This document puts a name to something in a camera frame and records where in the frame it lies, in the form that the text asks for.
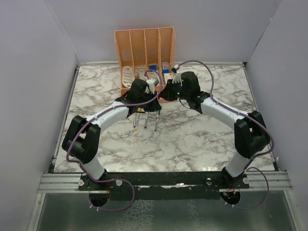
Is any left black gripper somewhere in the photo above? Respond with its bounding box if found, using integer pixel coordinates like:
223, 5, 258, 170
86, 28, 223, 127
138, 90, 161, 112

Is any white oval package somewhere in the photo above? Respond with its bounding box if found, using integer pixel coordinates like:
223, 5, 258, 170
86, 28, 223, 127
122, 66, 134, 88

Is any orange desk organizer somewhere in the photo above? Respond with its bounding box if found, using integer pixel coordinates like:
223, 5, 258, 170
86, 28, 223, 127
115, 27, 175, 95

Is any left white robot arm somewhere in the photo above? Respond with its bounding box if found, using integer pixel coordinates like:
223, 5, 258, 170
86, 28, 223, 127
62, 78, 161, 190

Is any white red box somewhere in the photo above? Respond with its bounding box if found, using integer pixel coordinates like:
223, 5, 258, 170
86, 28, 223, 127
162, 62, 174, 84

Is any purple cable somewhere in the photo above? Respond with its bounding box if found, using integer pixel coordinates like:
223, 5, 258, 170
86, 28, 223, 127
66, 69, 162, 212
173, 60, 275, 210

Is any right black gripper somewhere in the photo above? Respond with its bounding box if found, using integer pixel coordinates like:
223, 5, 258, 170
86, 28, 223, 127
159, 79, 190, 102

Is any yellow pen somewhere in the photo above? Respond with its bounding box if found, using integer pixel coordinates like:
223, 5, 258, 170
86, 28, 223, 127
135, 111, 141, 131

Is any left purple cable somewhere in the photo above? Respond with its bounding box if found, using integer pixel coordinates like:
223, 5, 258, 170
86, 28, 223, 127
66, 69, 162, 212

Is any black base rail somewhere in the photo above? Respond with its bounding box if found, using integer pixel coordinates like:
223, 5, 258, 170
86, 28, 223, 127
48, 167, 251, 202

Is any white blue box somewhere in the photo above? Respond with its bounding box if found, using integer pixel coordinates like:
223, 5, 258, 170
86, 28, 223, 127
147, 64, 161, 79

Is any purple pen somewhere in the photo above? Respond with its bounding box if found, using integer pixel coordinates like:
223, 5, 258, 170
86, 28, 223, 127
133, 113, 137, 128

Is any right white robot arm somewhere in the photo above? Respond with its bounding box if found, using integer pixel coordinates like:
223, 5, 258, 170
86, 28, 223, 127
160, 71, 270, 188

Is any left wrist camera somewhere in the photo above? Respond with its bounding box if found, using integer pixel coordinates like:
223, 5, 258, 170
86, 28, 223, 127
145, 78, 159, 94

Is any green pen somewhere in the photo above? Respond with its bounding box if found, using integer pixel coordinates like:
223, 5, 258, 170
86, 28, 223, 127
154, 111, 160, 132

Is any blue pen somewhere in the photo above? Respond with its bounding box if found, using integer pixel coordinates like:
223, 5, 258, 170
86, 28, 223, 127
144, 112, 149, 129

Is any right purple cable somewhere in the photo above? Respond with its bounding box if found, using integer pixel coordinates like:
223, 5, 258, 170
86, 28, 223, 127
173, 60, 275, 210

